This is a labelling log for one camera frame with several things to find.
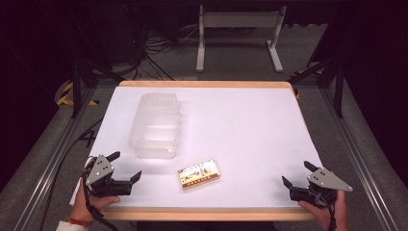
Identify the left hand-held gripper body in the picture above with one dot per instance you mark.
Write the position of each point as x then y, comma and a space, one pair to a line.
102, 170

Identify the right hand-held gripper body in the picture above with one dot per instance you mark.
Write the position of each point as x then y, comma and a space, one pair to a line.
325, 180

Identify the person's right hand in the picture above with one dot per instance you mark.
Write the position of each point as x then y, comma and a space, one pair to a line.
324, 218

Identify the person's left hand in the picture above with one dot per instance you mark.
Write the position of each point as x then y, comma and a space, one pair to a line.
84, 207

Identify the translucent plastic container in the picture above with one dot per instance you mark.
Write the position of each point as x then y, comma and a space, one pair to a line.
155, 125

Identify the yellow red snack box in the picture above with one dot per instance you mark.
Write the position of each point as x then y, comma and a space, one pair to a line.
198, 174

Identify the white table mat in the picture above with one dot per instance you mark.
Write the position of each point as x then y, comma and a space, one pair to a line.
243, 128

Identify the yellow black hazard tape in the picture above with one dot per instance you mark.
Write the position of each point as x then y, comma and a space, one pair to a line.
64, 93

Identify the white metal stand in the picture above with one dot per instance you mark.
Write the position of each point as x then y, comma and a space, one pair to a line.
240, 20

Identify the aluminium floor rail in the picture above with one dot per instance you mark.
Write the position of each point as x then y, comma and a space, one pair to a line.
48, 173
359, 160

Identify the black metal frame stand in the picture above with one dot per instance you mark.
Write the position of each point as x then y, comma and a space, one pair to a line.
76, 86
338, 86

